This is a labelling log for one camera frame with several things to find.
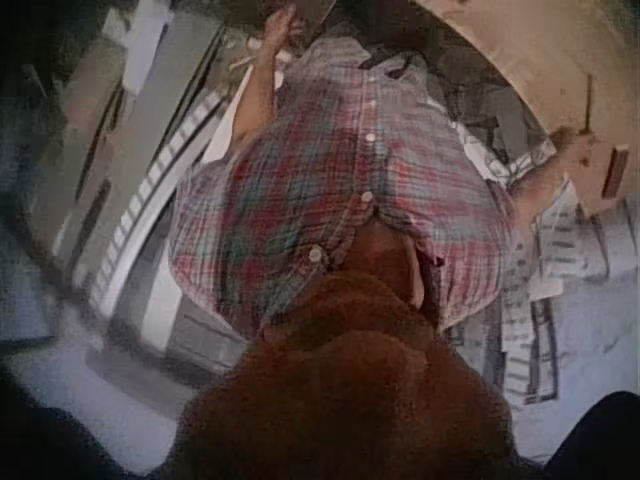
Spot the person's left hand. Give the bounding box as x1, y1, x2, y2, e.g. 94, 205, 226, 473
260, 8, 302, 57

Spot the brown wooden block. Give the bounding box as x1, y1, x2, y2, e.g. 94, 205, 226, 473
601, 143, 631, 200

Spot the thin brown wooden stick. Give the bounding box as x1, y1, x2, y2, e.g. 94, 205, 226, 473
578, 73, 595, 137

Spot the person's right hand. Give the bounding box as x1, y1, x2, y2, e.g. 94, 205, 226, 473
549, 124, 594, 154

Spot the grey metal cabinet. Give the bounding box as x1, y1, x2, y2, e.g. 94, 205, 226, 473
27, 12, 226, 261

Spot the grey board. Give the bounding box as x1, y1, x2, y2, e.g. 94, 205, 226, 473
288, 0, 338, 37

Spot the heap of printed paper sheets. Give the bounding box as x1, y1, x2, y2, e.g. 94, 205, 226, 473
499, 172, 640, 409

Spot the white slatted rack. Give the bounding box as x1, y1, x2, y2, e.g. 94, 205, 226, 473
87, 87, 229, 314

